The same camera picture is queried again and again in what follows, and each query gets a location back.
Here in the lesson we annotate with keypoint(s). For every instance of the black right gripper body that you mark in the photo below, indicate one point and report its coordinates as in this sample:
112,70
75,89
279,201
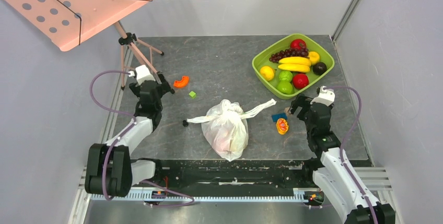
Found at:
301,104

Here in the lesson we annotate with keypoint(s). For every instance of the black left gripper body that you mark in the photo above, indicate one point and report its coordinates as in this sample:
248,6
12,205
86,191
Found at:
163,88

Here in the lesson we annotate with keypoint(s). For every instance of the white plastic bag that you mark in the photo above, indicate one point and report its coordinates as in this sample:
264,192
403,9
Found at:
225,127

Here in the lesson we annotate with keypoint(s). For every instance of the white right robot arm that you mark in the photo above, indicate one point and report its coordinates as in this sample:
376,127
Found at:
331,170

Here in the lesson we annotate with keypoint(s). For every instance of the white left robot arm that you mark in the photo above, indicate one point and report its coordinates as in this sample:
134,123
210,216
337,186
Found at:
110,171

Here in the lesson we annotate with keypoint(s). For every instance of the red fake pomegranate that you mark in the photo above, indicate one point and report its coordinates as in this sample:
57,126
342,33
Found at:
300,81

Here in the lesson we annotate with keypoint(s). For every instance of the green fake apple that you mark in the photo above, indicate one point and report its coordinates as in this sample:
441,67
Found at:
285,87

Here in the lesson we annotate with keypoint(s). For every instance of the green fake lime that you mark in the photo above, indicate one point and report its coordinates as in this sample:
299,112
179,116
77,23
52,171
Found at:
285,75

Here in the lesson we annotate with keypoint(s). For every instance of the lower fake banana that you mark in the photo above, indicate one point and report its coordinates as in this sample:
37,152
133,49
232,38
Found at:
294,68

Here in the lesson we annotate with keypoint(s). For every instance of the fake banana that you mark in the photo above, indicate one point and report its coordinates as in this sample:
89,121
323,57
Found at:
294,68
295,60

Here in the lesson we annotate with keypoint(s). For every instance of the dark fake plum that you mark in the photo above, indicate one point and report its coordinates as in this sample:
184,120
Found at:
319,68

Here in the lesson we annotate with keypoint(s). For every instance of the upper fake banana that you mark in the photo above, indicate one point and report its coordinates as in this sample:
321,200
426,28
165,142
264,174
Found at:
295,60

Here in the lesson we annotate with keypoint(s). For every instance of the yellow fake lemon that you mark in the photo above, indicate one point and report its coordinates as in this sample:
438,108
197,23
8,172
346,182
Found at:
267,72

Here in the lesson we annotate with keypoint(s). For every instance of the small yellow fake fruit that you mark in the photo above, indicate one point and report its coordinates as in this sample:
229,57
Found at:
314,57

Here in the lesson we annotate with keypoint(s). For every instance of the purple fake grapes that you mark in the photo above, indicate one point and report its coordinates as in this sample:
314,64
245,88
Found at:
276,57

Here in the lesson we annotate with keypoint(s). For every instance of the red fake apple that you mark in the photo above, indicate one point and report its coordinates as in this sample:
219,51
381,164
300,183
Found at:
298,44

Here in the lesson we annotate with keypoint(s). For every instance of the orange curved toy block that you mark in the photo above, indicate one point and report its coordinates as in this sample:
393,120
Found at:
183,82

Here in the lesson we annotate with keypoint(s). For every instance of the yellow orange toy piece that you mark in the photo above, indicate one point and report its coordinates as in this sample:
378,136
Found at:
282,126

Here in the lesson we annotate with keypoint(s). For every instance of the blue toy brick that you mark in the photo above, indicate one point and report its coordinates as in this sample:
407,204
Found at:
276,117

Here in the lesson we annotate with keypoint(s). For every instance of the small green cube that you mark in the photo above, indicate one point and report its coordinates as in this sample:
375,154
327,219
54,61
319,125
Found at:
192,94

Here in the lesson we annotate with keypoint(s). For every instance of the green plastic tray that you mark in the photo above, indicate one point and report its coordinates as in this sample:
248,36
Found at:
262,59

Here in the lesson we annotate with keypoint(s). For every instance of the pink music stand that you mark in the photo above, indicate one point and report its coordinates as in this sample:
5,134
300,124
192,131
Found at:
59,46

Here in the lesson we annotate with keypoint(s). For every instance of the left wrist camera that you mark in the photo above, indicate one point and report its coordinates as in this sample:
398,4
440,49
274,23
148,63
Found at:
141,74

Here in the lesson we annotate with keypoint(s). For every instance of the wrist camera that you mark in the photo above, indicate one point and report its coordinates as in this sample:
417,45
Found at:
141,74
324,96

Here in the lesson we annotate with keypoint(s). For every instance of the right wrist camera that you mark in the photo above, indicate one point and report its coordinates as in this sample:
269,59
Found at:
324,96

